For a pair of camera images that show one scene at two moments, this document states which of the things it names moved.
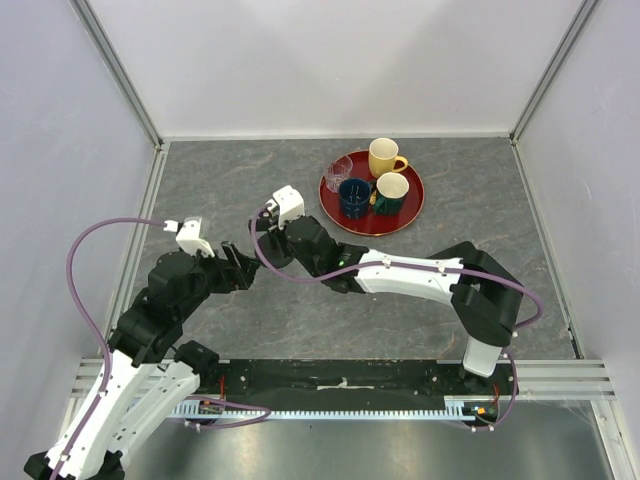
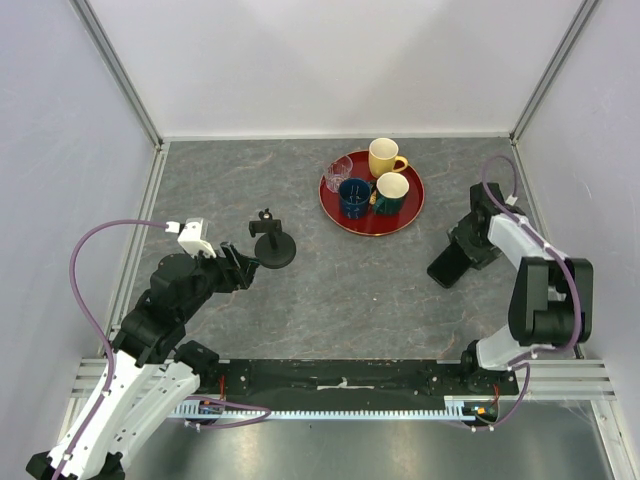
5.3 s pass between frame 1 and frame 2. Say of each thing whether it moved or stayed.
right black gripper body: moved
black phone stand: stayed
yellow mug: stayed
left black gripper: stayed
